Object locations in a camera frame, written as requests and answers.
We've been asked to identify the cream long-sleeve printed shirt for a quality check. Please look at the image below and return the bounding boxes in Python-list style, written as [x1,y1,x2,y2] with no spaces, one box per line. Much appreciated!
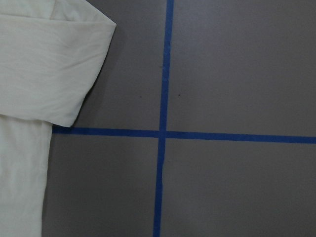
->
[0,0,116,237]

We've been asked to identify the blue tape grid lines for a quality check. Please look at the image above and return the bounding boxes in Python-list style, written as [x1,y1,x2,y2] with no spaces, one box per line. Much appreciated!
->
[53,0,316,237]

